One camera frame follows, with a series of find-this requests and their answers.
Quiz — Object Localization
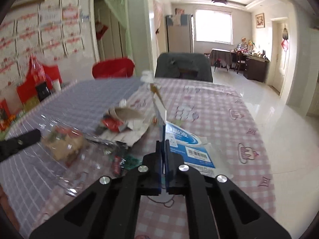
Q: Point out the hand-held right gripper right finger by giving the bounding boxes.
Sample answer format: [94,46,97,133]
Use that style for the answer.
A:
[164,141,292,239]

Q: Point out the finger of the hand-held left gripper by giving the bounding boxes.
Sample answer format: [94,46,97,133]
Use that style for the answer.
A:
[0,129,42,163]

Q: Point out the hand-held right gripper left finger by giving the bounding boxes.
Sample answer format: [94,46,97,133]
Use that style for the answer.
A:
[29,141,164,239]

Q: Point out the blue and white medicine box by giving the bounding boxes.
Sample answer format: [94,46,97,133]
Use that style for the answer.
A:
[152,91,216,180]

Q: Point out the green packet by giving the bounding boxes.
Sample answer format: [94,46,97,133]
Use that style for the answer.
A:
[122,154,140,171]

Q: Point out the small red packet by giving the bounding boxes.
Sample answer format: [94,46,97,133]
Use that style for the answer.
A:
[112,156,124,176]

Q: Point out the clear plastic bag with food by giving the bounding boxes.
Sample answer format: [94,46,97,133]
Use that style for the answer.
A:
[37,115,130,197]

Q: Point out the crumpled white paper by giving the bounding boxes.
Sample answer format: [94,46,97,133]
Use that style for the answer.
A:
[100,118,153,148]

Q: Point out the red gift box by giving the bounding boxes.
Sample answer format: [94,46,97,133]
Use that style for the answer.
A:
[16,57,63,104]

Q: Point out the red snack wrapper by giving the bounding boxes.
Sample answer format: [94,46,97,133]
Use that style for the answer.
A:
[101,118,125,133]

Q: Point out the brown paper scrap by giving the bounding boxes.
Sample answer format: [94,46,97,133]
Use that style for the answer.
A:
[107,107,145,121]

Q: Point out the grey-blue checked cloth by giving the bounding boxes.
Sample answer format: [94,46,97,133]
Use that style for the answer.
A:
[0,78,148,229]

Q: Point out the pink checked tablecloth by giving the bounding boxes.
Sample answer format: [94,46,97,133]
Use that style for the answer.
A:
[25,77,278,239]

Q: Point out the grey covered chair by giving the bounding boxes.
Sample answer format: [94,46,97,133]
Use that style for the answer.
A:
[155,52,214,83]

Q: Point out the red chair cover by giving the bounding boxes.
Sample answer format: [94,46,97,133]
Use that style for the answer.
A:
[92,57,135,79]

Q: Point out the table with grey cloth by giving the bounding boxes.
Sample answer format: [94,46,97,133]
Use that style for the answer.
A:
[209,48,236,72]

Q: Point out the wooden chair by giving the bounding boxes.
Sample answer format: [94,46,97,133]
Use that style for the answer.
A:
[235,50,248,74]

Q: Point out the refrigerator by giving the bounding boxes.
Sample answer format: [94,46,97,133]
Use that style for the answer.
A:
[165,14,194,53]

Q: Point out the dark wooden desk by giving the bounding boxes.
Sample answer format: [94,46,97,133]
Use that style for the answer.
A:
[239,51,270,83]

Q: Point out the toys on desk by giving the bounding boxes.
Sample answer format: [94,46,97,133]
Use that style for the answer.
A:
[237,37,268,58]

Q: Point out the pink curtain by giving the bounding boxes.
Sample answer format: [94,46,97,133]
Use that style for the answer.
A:
[153,0,165,55]

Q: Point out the window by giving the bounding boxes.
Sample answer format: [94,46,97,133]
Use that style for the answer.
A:
[195,9,234,43]

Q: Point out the green door curtain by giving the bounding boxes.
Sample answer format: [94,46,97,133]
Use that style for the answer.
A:
[93,0,133,58]

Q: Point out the red hanging door ornament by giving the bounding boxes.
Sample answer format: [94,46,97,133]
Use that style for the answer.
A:
[281,27,290,51]

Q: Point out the wall of certificates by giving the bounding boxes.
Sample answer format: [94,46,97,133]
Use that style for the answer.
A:
[0,0,86,91]

